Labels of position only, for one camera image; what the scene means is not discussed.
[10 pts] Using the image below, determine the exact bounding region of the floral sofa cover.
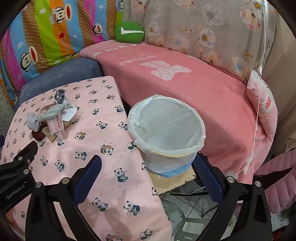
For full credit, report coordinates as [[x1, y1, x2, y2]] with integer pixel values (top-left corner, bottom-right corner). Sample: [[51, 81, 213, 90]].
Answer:
[[122, 0, 278, 82]]

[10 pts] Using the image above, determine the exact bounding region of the blue grey sofa cushion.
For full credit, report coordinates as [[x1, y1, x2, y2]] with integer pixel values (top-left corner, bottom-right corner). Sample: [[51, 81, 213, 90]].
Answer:
[[14, 57, 105, 110]]

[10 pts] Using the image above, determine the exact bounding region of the pink panda print cloth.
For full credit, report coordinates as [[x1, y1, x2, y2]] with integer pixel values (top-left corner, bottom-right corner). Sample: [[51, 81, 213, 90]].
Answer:
[[0, 76, 174, 241]]

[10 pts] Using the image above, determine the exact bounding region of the bin with white plastic liner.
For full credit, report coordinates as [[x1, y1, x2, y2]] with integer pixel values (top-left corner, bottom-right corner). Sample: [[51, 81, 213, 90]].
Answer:
[[128, 94, 206, 178]]

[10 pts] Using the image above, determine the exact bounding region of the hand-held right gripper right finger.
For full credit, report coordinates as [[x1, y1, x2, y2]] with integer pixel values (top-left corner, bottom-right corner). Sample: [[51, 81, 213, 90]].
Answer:
[[194, 153, 271, 241]]

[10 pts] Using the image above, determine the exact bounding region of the colourful monkey striped pillow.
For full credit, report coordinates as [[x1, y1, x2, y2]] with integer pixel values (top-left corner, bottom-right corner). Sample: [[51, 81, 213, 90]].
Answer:
[[0, 0, 124, 107]]

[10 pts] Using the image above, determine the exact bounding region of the thin white cable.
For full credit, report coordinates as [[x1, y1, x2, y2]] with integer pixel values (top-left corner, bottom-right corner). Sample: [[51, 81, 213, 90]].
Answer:
[[231, 0, 267, 177]]

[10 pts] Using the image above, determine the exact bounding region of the pink blanket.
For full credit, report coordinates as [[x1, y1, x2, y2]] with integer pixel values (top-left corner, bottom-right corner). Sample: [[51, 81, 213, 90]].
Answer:
[[80, 40, 274, 186]]

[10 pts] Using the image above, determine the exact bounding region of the beige cloth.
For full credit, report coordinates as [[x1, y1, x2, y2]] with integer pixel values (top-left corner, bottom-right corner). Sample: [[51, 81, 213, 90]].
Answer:
[[42, 127, 57, 142]]

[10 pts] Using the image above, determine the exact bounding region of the dark red scrunchie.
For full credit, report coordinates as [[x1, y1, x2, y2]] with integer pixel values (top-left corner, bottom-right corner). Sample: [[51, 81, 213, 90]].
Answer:
[[31, 128, 47, 141]]

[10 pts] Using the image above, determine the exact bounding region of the light grey sock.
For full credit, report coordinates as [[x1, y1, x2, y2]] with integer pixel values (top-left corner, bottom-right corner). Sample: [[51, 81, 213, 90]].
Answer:
[[26, 103, 70, 131]]

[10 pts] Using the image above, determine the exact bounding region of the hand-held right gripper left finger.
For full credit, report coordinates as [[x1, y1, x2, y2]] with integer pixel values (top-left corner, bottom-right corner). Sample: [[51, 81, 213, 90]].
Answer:
[[25, 155, 102, 241]]

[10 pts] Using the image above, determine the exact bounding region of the pink white pillow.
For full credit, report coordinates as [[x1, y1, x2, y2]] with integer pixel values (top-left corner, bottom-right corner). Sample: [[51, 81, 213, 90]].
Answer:
[[246, 70, 279, 141]]

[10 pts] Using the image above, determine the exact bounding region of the pink padded jacket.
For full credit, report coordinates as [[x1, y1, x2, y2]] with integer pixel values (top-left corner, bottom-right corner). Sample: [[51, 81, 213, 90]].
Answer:
[[254, 150, 296, 214]]

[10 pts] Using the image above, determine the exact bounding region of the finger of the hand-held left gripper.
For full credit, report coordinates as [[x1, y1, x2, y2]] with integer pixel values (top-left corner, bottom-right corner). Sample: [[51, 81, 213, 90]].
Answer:
[[0, 140, 39, 179]]

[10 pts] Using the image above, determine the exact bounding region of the green cushion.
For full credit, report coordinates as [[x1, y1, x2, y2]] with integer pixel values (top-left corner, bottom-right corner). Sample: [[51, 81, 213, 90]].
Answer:
[[114, 21, 146, 44]]

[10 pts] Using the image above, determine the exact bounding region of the black white leopard scrunchie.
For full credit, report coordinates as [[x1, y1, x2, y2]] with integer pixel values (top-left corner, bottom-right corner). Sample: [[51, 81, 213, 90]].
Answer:
[[54, 88, 70, 105]]

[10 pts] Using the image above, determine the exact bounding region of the white paper bag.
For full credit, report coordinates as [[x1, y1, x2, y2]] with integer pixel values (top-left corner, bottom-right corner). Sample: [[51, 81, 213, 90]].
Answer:
[[61, 104, 78, 121]]

